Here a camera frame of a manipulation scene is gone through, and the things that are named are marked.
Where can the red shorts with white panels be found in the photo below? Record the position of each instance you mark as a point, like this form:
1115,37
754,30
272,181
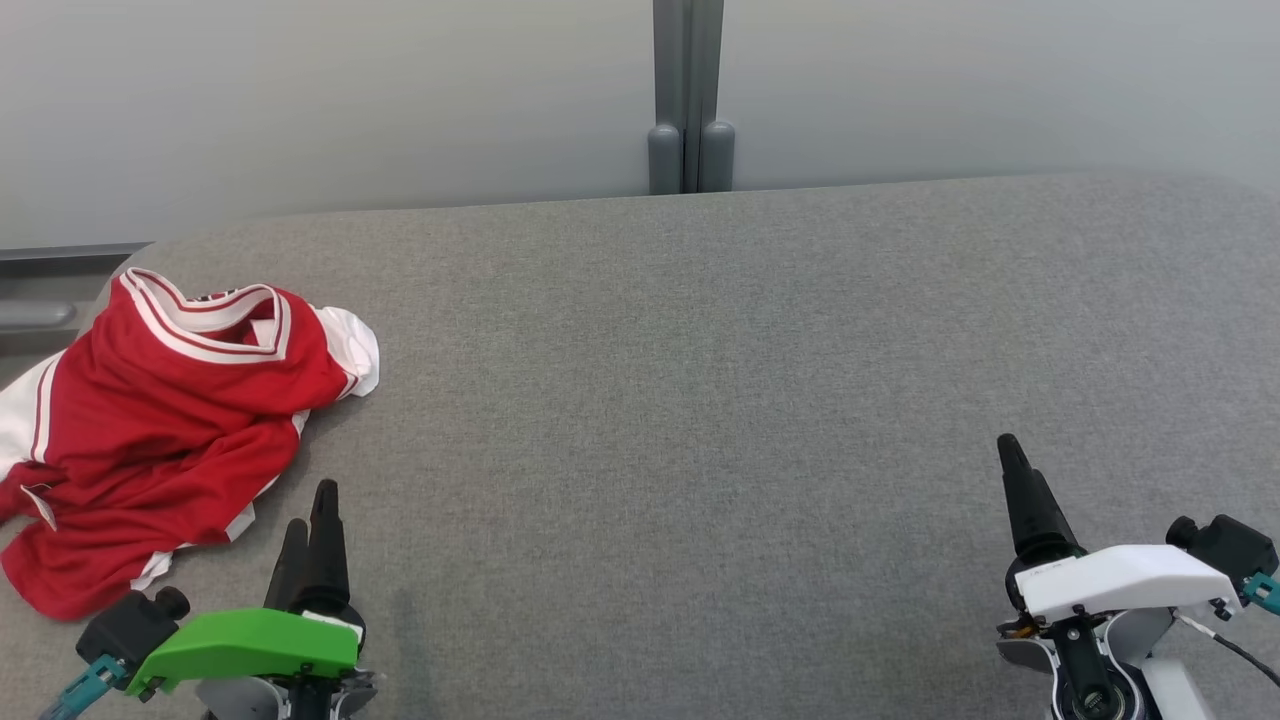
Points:
90,560

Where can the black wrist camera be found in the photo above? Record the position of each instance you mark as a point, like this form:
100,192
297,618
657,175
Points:
1230,548
125,630

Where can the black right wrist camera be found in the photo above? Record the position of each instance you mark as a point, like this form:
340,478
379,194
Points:
1230,548

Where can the grey partition post with foot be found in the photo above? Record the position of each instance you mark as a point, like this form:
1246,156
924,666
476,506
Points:
35,315

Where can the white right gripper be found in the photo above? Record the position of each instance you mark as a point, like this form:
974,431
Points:
1130,580

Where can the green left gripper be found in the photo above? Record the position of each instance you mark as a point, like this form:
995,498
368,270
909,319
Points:
250,640

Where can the grey double partition post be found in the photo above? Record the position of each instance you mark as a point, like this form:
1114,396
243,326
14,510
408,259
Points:
690,100

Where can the grey partition base rail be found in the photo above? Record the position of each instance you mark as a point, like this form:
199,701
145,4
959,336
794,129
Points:
70,252

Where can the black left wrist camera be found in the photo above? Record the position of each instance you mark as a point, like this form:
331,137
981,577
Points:
125,630

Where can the red basketball jersey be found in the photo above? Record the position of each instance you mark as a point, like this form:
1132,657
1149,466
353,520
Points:
180,390

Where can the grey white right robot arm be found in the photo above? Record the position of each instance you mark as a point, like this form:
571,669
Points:
1165,690

